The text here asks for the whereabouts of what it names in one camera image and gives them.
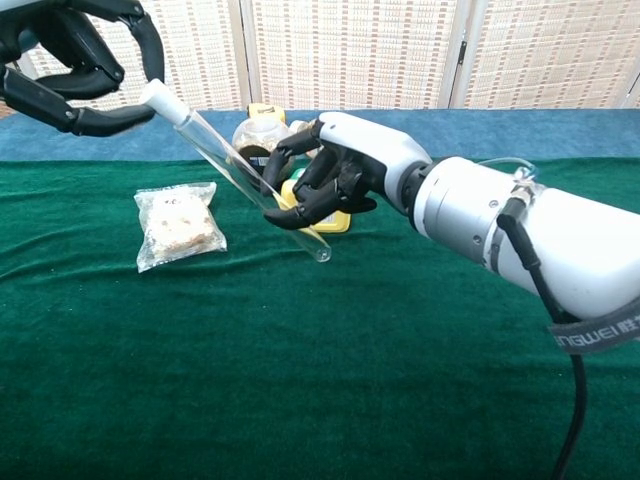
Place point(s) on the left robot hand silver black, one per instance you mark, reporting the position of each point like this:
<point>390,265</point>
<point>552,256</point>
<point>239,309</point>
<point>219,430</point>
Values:
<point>80,40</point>

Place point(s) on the white stopper cap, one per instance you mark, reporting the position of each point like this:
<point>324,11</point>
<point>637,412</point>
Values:
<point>161,101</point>

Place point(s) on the blue cloth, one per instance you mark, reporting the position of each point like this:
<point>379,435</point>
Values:
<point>125,142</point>

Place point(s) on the tea bottle white label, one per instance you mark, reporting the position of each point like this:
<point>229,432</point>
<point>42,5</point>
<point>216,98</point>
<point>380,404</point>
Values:
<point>298,126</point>

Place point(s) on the round clear jar black lid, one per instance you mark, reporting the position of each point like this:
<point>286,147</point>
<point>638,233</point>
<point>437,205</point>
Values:
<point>255,132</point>

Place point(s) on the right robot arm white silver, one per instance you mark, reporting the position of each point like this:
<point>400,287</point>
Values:
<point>575,240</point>

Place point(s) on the clear plastic snack bag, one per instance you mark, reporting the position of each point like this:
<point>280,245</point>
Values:
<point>180,225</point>

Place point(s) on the transparent glass test tube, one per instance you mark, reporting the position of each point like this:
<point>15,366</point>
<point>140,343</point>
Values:
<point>220,155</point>

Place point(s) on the yellow container green lid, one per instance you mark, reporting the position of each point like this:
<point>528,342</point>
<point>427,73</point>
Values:
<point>336,225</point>

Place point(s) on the green velvet cloth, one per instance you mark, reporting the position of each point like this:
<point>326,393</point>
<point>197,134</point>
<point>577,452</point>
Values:
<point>250,375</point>

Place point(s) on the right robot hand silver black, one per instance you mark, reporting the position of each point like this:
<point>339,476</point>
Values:
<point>370,150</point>

